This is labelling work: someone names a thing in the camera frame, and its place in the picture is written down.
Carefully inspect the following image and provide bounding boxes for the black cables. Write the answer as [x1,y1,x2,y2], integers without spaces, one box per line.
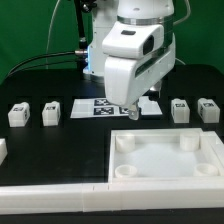
[2,50,89,84]

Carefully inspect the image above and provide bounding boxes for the white right fence bar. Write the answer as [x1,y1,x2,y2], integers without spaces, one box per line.
[200,131,224,176]

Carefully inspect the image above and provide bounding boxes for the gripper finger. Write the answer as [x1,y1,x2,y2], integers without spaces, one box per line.
[149,86,161,101]
[128,104,139,120]

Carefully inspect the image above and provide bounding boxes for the white block at left edge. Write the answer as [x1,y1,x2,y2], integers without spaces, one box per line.
[0,138,8,165]

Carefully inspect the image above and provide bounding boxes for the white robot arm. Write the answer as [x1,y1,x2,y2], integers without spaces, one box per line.
[81,0,175,120]

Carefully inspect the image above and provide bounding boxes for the white front fence bar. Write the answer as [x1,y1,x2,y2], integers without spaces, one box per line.
[0,178,224,215]

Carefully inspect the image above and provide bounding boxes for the black camera pole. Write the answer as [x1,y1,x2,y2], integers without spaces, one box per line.
[73,0,98,72]

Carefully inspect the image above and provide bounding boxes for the white fence bar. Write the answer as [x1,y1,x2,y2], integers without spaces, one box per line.
[0,178,224,215]
[200,131,224,176]

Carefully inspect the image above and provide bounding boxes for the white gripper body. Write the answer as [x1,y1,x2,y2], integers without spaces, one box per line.
[103,33,175,107]

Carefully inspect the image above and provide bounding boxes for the white sheet with fiducial markers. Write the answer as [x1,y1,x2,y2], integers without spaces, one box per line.
[71,96,162,119]

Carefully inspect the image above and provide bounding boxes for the white square tabletop tray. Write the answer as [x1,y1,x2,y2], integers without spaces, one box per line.
[108,128,220,183]

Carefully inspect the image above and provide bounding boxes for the white cable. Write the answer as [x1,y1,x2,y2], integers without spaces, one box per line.
[45,0,63,70]

